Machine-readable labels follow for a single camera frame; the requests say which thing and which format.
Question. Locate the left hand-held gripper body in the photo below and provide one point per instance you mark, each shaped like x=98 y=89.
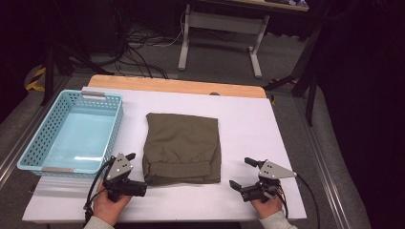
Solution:
x=119 y=168

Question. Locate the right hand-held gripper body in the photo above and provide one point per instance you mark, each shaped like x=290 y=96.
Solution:
x=273 y=171

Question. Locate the olive green pants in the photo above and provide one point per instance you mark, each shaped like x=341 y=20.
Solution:
x=181 y=146

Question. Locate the light blue plastic basket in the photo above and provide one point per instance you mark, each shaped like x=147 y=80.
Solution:
x=79 y=133

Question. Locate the person's right hand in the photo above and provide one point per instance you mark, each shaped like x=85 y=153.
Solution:
x=267 y=208

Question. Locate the person's left hand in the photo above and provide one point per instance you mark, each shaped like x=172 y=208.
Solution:
x=110 y=208

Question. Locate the white board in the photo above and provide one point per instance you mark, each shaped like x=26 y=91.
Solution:
x=248 y=127

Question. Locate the wooden table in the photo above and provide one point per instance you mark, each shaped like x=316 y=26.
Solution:
x=178 y=85

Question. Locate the black metal stand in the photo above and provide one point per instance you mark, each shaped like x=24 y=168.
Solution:
x=49 y=63
x=305 y=60

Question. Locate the aluminium floor rail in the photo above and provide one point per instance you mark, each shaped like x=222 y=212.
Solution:
x=22 y=140
x=324 y=178

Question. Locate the white table frame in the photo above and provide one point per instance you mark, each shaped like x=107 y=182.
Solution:
x=223 y=24

